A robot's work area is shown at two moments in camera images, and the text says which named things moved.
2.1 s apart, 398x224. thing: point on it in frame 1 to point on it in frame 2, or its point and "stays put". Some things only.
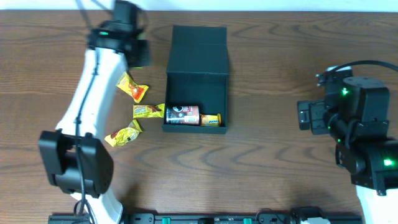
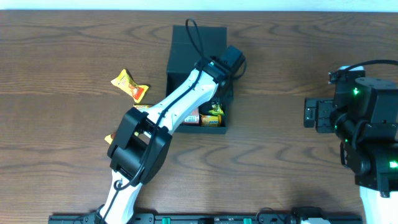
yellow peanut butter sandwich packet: [137, 91] stays put
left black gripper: [140, 53] to [226, 86]
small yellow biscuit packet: [211, 120] stays put
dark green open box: [198, 75] stays put
